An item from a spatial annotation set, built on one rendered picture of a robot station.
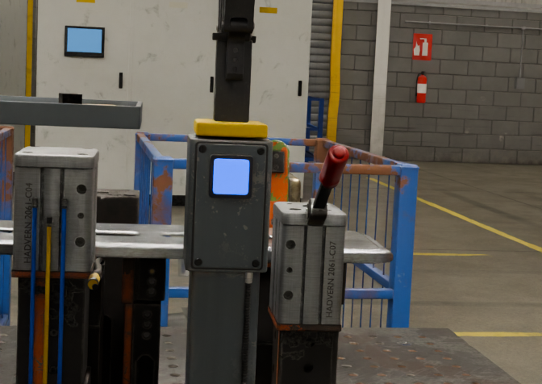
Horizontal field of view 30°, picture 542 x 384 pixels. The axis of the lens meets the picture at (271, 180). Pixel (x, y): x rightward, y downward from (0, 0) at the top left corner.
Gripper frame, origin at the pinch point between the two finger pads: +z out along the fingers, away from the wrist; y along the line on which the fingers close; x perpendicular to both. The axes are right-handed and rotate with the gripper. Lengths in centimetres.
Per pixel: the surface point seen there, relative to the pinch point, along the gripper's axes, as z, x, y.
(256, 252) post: 14.3, -2.3, -3.3
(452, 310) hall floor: 119, -156, 427
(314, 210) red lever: 12.5, -9.5, 10.7
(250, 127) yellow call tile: 3.8, -1.4, -3.0
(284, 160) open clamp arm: 10.5, -11.0, 46.2
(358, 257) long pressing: 19.5, -17.1, 24.1
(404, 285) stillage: 61, -72, 210
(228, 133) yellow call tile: 4.4, 0.4, -3.0
